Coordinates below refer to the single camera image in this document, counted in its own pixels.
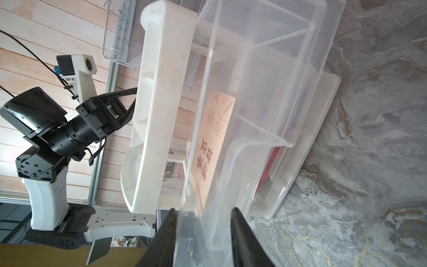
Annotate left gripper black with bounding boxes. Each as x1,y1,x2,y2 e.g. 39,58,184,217
76,87,137,137

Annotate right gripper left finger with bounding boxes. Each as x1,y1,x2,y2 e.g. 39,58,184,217
136,208,178,267

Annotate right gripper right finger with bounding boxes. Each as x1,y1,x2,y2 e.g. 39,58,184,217
230,207,275,267

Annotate beige postcard red characters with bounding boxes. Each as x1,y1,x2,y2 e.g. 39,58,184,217
190,91,236,213

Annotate white plastic drawer organizer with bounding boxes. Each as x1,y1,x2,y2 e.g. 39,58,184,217
121,0,341,221

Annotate clear plastic drawer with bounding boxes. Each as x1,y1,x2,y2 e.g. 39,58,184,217
173,1,345,267

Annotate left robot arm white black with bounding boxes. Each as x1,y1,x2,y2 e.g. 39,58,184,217
1,87,156,250

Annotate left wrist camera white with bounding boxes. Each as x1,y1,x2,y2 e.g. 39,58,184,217
55,54,97,103

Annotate white wire wall shelf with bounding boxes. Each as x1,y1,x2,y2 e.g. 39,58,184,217
102,0,206,89

